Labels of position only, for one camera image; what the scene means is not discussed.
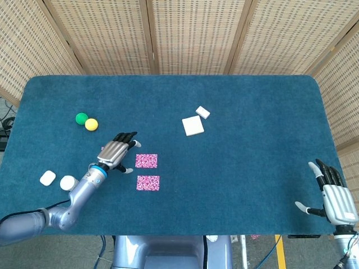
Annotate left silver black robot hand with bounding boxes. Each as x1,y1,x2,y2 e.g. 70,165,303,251
97,131,141,174

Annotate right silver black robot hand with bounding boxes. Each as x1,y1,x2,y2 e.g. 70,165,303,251
294,158,359,225

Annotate yellow foam ball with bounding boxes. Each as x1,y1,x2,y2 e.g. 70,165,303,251
85,118,99,132

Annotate green foam ball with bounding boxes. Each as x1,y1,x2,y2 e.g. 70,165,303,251
75,112,90,126

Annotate white round jar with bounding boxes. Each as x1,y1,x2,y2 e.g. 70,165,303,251
59,175,77,192

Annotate white rounded case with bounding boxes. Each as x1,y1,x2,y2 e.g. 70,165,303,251
39,170,57,186

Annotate yellow floor tape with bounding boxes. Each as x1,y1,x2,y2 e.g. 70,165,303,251
274,234,287,269

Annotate pale yellow sticky note pad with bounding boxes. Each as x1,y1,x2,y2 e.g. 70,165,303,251
181,115,205,137

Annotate small white box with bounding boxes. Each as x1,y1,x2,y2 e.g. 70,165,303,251
195,105,211,120

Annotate black power strip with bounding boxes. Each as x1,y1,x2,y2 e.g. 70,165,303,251
0,129,11,152

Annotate blue-grey robot torso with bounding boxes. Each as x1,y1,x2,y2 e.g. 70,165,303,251
112,234,234,269

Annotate blue carpet table cover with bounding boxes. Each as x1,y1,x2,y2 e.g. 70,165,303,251
0,74,343,236

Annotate blue cable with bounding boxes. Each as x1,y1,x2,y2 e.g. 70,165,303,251
93,235,108,269
257,243,281,269

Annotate black coiled cable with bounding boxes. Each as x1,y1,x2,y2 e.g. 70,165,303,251
2,116,15,131

